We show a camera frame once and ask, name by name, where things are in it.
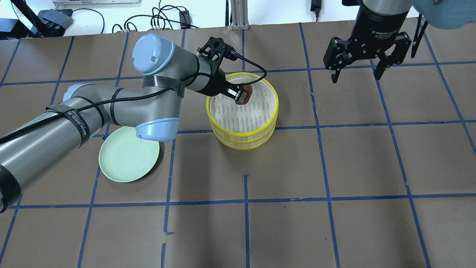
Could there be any brown bun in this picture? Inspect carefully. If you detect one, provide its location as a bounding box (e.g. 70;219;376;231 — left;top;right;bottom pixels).
235;85;253;105

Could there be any yellow steamer layer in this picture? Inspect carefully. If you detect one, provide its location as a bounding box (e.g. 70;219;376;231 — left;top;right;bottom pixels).
212;122;276;151
206;79;279;140

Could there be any black power adapter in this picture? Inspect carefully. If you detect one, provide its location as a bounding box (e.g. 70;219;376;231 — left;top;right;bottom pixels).
179;10;192;28

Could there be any light green plate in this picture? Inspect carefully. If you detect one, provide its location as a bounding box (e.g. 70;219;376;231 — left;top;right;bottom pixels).
99;127;160;183

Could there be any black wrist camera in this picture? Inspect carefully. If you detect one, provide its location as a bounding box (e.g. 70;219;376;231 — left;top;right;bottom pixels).
197;36;241;63

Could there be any aluminium frame post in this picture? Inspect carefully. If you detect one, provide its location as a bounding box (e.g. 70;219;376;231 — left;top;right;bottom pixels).
228;0;250;31

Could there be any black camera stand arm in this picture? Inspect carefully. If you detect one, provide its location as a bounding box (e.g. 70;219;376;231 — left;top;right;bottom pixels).
10;0;74;38

